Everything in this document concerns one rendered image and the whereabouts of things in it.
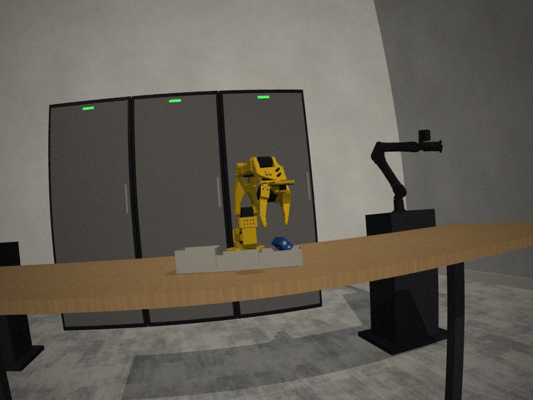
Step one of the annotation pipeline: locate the blue battery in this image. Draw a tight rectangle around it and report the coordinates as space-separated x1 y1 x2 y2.
271 237 293 251

